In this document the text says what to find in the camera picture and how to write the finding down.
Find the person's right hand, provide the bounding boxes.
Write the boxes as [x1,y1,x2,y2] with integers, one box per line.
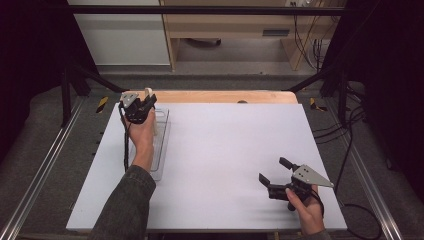
[285,184,326,236]

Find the black floor cable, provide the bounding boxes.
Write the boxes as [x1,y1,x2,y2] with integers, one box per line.
[313,83,385,240]

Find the aluminium floor rail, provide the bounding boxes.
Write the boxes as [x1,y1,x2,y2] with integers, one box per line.
[324,98,405,240]
[0,95,86,240]

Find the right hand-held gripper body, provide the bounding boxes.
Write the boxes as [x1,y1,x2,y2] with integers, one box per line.
[267,164,335,212]

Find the grey drawer handle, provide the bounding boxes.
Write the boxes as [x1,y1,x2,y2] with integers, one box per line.
[261,29,291,37]

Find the person's left hand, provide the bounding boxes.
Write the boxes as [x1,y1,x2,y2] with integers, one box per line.
[122,108,158,155]

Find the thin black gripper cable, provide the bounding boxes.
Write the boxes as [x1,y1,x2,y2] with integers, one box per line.
[309,188,326,219]

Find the black metal stand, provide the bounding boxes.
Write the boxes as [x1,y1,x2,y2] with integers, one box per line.
[60,60,128,128]
[283,61,352,126]

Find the dark curtain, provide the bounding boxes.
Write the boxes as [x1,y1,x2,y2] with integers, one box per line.
[0,0,98,161]
[319,0,424,201]

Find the black horizontal frame bar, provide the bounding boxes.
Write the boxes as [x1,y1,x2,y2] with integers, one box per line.
[66,4,348,16]

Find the black object under desk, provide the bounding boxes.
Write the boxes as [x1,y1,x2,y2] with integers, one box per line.
[184,37,222,47]

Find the clear plastic tray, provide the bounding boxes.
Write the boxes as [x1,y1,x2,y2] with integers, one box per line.
[131,106,172,183]

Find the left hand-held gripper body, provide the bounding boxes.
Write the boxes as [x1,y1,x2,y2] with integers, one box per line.
[119,92,152,125]

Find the yellow black tape marker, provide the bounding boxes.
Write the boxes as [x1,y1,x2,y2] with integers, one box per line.
[308,97,328,113]
[95,96,110,114]

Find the hanging black cables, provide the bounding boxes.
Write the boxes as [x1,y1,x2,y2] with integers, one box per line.
[290,1,326,72]

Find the white cabinet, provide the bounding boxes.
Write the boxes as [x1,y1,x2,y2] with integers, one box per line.
[67,0,171,66]

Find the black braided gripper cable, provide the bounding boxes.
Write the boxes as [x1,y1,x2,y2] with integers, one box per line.
[118,101,132,173]

